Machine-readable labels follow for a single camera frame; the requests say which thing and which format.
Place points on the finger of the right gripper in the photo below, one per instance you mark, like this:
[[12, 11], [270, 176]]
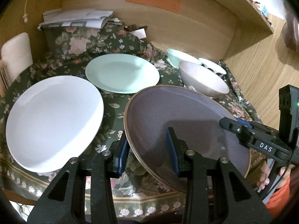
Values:
[[240, 130], [258, 126]]

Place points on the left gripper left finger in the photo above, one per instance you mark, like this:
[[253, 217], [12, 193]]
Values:
[[63, 201]]

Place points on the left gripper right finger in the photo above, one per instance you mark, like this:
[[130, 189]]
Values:
[[216, 191]]

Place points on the dark brown plate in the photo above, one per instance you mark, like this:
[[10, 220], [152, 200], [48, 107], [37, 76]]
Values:
[[194, 118]]

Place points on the white bowl black spots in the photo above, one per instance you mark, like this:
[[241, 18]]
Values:
[[215, 68]]

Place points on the pink bowl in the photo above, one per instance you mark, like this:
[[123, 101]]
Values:
[[202, 80]]

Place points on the white plate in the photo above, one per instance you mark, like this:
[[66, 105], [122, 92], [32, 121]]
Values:
[[52, 121]]

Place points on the mint green bowl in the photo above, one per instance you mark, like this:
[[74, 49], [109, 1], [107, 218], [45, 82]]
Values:
[[174, 57]]

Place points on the mint green plate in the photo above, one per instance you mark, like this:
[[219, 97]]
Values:
[[121, 73]]

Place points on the orange sleeve forearm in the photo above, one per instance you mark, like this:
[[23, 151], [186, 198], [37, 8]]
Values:
[[279, 200]]

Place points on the pink striped curtain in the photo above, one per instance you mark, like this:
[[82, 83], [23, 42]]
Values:
[[290, 32]]

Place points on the blue pencil sharpener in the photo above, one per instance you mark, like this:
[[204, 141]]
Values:
[[264, 11]]

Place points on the small white box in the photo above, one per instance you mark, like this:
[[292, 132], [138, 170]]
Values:
[[139, 33]]

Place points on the stack of white papers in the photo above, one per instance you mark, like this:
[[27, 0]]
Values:
[[91, 18]]

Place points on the white charger with cable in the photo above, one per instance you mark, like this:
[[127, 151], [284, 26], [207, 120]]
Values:
[[25, 15]]

